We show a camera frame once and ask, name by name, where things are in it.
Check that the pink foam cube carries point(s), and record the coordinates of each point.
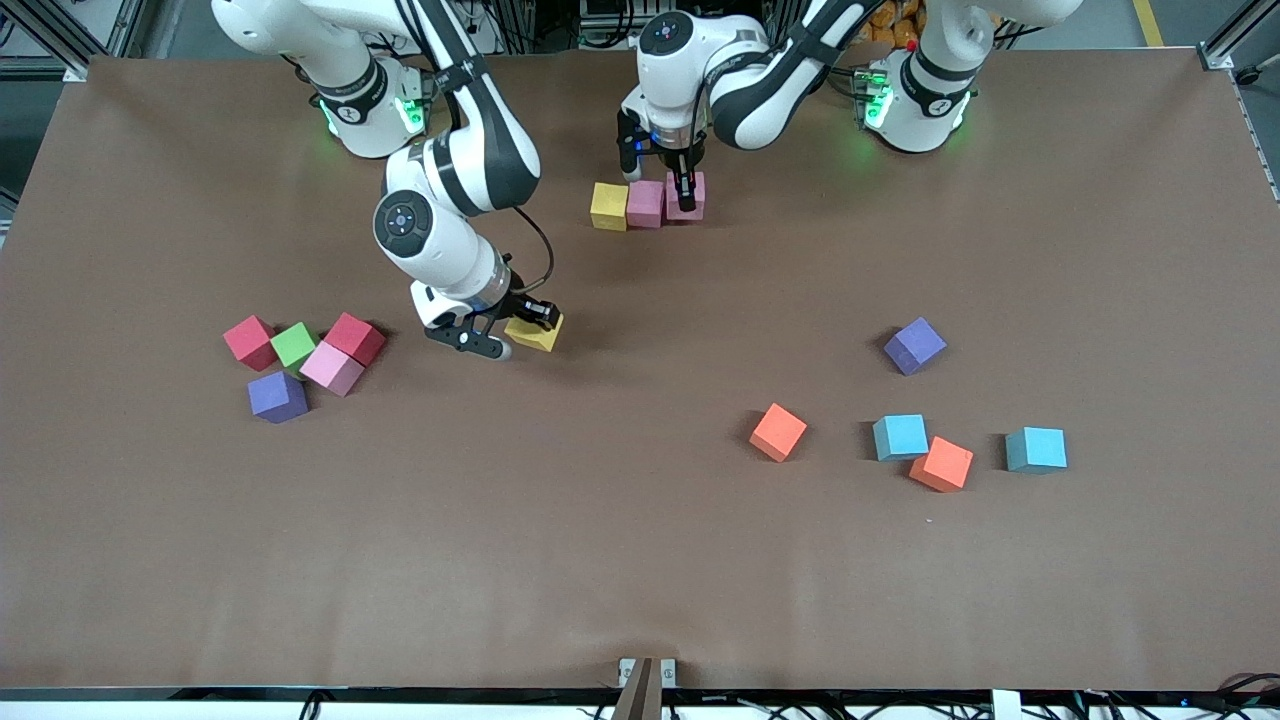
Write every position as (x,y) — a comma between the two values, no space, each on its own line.
(330,365)
(645,203)
(701,205)

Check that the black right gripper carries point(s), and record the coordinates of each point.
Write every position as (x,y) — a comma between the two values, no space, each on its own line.
(516,304)

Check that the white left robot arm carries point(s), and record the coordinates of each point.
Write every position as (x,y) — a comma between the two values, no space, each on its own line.
(690,60)

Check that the green foam cube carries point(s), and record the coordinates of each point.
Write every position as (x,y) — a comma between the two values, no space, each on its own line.
(294,343)

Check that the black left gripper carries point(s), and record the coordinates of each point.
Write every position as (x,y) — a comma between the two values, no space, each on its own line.
(679,158)

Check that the red foam cube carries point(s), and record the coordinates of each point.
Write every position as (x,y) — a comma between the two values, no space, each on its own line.
(247,338)
(353,333)

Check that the yellow foam cube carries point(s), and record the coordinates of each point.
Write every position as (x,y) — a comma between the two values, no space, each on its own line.
(608,205)
(535,342)

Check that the brown table cover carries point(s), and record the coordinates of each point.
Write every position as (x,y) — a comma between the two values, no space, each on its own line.
(640,560)

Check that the blue foam cube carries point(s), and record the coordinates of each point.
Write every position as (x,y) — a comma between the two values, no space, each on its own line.
(1036,447)
(900,436)

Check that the aluminium frame profile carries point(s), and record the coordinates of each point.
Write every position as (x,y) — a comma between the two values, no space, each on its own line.
(125,25)
(1215,58)

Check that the orange foam cube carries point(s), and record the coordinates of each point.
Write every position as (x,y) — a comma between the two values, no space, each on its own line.
(779,430)
(942,462)

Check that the front camera mount bracket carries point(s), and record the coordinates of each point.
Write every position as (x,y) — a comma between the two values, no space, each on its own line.
(648,690)

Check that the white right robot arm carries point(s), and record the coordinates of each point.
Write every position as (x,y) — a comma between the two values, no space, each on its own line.
(440,240)

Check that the purple foam cube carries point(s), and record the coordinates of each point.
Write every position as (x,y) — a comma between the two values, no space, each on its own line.
(275,395)
(915,338)

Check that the pile of orange items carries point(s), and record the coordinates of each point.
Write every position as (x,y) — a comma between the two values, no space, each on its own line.
(895,25)

